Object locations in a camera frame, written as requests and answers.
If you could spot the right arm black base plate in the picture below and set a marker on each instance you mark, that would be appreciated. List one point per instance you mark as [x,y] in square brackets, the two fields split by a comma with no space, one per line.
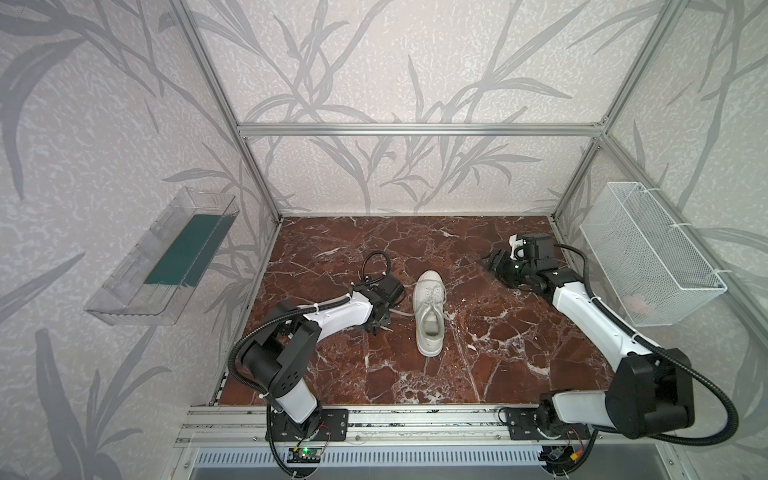
[522,423]

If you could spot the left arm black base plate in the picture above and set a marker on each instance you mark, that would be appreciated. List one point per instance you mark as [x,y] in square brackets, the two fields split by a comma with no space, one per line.
[323,424]

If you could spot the pink object in basket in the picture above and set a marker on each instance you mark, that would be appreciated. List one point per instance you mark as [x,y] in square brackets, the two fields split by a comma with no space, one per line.
[639,305]

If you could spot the white sneaker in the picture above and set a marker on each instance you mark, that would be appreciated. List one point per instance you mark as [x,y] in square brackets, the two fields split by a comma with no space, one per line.
[429,298]

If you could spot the clear plastic wall tray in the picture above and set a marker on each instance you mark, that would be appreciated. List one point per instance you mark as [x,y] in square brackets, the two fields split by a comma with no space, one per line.
[155,281]

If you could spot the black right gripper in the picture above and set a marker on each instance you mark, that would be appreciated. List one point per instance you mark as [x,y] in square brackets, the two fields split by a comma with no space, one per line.
[512,271]

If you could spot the aluminium frame rail base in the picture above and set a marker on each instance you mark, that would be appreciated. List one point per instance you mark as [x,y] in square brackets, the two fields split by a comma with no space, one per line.
[367,426]

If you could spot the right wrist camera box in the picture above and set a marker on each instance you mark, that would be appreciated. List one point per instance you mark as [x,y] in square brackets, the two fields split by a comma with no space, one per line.
[517,245]

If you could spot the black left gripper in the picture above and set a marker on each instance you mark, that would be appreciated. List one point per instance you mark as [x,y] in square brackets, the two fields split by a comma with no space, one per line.
[383,307]

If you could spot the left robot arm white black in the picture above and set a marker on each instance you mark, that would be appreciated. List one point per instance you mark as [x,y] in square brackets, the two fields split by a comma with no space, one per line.
[273,359]

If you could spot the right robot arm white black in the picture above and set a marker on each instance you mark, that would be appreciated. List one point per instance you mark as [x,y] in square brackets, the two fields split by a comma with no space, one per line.
[649,394]

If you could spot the green circuit board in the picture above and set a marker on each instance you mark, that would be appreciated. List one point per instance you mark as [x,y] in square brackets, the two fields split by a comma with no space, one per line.
[305,455]

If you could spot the right wired connector board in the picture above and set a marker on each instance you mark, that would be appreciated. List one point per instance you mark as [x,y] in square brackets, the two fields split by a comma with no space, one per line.
[560,455]

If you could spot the white wire mesh basket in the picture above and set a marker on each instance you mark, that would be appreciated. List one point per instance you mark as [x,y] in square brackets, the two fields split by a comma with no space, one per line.
[642,250]

